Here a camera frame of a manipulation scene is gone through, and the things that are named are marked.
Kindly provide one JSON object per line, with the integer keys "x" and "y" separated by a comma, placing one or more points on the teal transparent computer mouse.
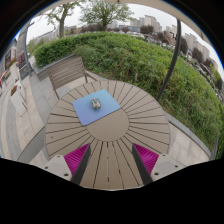
{"x": 96, "y": 103}

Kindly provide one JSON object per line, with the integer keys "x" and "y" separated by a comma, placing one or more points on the blue rectangular mouse pad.
{"x": 106, "y": 108}

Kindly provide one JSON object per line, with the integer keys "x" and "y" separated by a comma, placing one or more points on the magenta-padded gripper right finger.
{"x": 165, "y": 165}

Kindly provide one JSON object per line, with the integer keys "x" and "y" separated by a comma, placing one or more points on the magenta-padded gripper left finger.
{"x": 60, "y": 165}

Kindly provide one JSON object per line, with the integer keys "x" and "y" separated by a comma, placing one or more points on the group of apartment buildings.
{"x": 193, "y": 43}

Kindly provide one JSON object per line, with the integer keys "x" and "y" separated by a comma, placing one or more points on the brown slatted wooden chair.
{"x": 66, "y": 71}

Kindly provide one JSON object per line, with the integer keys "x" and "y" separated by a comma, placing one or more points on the dense leafy tree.
{"x": 105, "y": 13}

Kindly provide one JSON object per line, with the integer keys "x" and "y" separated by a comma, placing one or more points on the low white flower planter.
{"x": 18, "y": 101}

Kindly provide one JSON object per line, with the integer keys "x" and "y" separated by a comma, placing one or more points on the dark grey sign pillar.
{"x": 26, "y": 50}

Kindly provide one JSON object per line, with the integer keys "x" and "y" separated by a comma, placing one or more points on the sparse-leaved tree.
{"x": 61, "y": 25}

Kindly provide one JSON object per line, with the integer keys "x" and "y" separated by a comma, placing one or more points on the dark curved parasol pole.
{"x": 173, "y": 60}

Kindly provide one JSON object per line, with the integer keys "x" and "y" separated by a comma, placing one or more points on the tall white flower planter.
{"x": 14, "y": 71}

